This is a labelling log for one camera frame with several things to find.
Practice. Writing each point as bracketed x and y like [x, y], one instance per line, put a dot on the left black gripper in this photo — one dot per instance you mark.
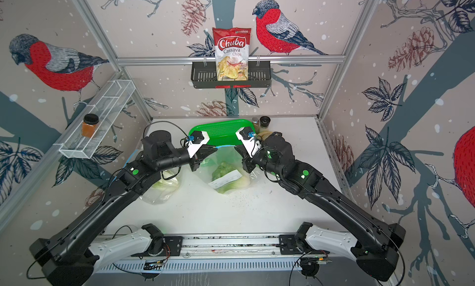
[205, 151]

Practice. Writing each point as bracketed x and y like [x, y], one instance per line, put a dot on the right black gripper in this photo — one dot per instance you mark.
[248, 161]

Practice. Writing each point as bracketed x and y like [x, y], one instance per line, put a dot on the clear zipper bag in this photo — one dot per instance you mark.
[225, 154]
[154, 197]

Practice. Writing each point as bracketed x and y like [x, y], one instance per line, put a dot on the chinese cabbage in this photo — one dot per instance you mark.
[168, 184]
[228, 177]

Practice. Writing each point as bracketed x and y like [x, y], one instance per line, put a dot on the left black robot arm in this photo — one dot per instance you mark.
[71, 257]

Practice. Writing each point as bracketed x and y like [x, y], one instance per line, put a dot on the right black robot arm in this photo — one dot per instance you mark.
[309, 184]

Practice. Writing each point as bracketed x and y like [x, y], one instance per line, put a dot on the red cassava chips bag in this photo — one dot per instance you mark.
[232, 53]

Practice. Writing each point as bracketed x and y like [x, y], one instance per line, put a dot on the green plastic basket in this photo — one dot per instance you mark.
[223, 133]

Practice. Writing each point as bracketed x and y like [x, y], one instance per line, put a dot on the yellow bamboo steamer bowl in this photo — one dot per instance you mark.
[265, 134]

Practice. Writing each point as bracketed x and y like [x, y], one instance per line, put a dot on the metal cap spice jar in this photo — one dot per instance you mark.
[256, 123]

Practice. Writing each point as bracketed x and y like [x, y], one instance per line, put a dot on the black cap pepper grinder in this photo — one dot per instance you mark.
[264, 122]

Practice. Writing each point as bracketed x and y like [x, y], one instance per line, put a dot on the orange spice jar black lid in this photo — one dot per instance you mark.
[89, 124]

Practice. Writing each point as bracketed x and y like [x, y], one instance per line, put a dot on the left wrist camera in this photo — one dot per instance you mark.
[195, 141]

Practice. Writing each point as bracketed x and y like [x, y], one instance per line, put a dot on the black wall basket shelf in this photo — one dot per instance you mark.
[203, 76]

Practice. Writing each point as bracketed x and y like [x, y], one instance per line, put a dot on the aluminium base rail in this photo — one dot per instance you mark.
[342, 244]

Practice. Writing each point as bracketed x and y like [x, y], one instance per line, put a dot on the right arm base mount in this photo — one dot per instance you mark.
[296, 245]

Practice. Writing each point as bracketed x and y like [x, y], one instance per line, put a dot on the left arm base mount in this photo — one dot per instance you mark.
[171, 247]

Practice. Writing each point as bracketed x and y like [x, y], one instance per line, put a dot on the clear acrylic wall shelf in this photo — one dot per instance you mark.
[107, 105]

